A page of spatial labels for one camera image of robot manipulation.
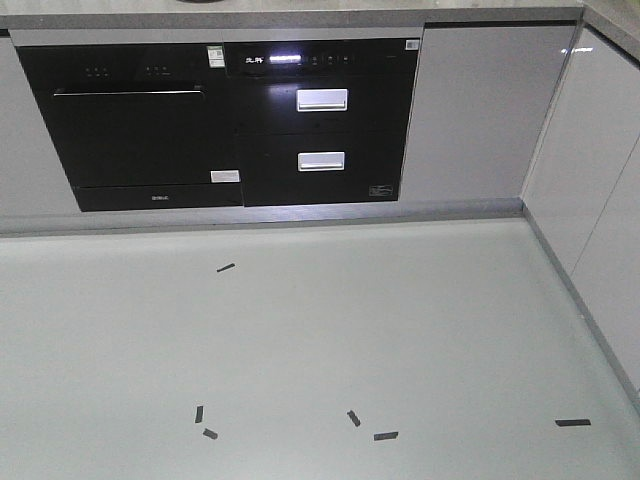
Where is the black disinfection cabinet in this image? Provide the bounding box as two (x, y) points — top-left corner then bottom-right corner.
(224, 37), (420, 207)

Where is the black tape strip middle lower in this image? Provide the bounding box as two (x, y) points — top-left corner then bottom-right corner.
(373, 431), (399, 441)

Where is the black tape strip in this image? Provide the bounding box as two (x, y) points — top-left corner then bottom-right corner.
(373, 431), (399, 441)
(555, 418), (592, 428)

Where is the black built-in dishwasher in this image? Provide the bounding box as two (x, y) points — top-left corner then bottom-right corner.
(17, 43), (243, 212)

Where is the grey cabinet door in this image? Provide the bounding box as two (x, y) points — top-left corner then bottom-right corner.
(400, 22), (575, 203)

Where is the black tape strip right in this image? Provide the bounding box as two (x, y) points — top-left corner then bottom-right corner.
(555, 418), (592, 428)

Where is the lower silver drawer handle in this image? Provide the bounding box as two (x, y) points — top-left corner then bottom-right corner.
(297, 151), (346, 172)

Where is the silver drawer handle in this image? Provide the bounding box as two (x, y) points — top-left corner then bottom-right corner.
(297, 151), (346, 172)
(296, 89), (349, 112)

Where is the upper silver drawer handle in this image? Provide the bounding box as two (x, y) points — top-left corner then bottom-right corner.
(296, 89), (349, 112)

